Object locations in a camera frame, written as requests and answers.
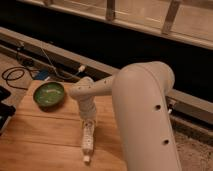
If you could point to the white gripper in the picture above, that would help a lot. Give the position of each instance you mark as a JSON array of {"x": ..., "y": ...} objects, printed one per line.
[{"x": 87, "y": 111}]

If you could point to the blue box on floor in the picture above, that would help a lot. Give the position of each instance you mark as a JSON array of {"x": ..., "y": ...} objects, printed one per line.
[{"x": 41, "y": 75}]

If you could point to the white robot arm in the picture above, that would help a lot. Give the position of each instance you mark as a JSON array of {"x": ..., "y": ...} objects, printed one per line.
[{"x": 139, "y": 101}]

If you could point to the black device at left edge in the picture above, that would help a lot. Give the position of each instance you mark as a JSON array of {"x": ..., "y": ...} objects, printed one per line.
[{"x": 6, "y": 111}]

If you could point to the green ceramic bowl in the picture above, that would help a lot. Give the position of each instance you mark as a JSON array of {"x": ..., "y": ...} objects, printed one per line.
[{"x": 49, "y": 94}]

